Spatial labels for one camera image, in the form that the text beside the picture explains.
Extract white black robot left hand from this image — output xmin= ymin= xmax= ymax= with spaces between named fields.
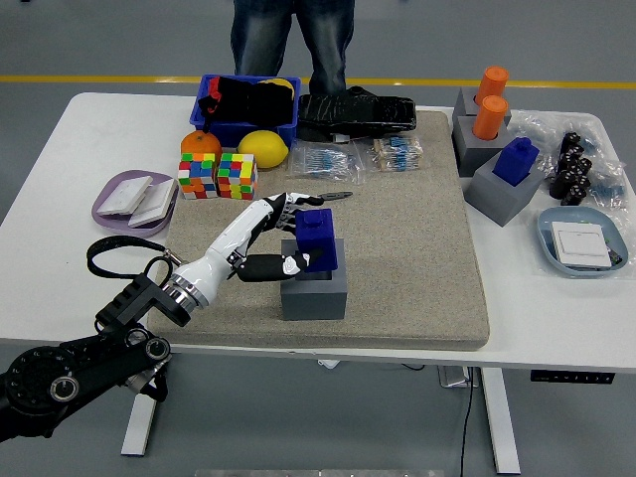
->
xmin=171 ymin=191 xmax=325 ymax=309

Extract blue square seal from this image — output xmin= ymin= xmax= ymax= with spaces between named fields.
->
xmin=295 ymin=208 xmax=339 ymax=274
xmin=492 ymin=137 xmax=541 ymax=188

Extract grey seal holder block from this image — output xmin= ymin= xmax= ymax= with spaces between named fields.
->
xmin=280 ymin=238 xmax=348 ymax=322
xmin=452 ymin=87 xmax=513 ymax=125
xmin=450 ymin=115 xmax=511 ymax=178
xmin=464 ymin=151 xmax=545 ymax=229

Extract orange cylinder seal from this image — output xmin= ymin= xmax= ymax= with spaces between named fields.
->
xmin=476 ymin=66 xmax=511 ymax=103
xmin=471 ymin=94 xmax=510 ymax=141

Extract colourful puzzle cube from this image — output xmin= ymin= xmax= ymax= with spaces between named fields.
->
xmin=216 ymin=152 xmax=259 ymax=200
xmin=177 ymin=152 xmax=219 ymax=201

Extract yellow lemon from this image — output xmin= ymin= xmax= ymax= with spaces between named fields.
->
xmin=237 ymin=130 xmax=290 ymax=169

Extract orange fruit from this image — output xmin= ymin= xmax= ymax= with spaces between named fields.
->
xmin=180 ymin=131 xmax=224 ymax=158

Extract blue plastic bin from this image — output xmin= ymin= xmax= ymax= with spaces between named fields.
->
xmin=189 ymin=74 xmax=303 ymax=149

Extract purple tray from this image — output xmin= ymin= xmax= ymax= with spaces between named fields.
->
xmin=90 ymin=169 xmax=179 ymax=239

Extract clear bag of blue resistors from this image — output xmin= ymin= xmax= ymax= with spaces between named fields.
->
xmin=287 ymin=141 xmax=368 ymax=186
xmin=355 ymin=134 xmax=426 ymax=174

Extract black cloth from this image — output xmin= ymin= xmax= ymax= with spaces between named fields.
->
xmin=198 ymin=75 xmax=295 ymax=125

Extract beige foam mat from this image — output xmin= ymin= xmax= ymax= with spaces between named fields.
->
xmin=146 ymin=109 xmax=491 ymax=353

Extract white table leg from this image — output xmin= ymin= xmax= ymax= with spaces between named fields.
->
xmin=479 ymin=367 xmax=522 ymax=475
xmin=120 ymin=351 xmax=169 ymax=457

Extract person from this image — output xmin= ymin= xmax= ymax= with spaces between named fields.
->
xmin=232 ymin=0 xmax=357 ymax=95

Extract white box under table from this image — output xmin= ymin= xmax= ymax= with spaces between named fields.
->
xmin=436 ymin=366 xmax=481 ymax=390

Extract blue-grey tray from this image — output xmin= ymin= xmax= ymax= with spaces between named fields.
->
xmin=537 ymin=206 xmax=630 ymax=278

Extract clear plastic bags of parts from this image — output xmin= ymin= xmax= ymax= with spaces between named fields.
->
xmin=509 ymin=108 xmax=628 ymax=200

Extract black table control panel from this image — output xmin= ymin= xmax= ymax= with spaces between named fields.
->
xmin=529 ymin=370 xmax=616 ymax=386

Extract white switch panel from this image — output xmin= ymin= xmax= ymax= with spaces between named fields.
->
xmin=550 ymin=221 xmax=613 ymax=272
xmin=96 ymin=174 xmax=154 ymax=216
xmin=127 ymin=178 xmax=178 ymax=230

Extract black power cable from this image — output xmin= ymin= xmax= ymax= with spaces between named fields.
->
xmin=459 ymin=367 xmax=476 ymax=477

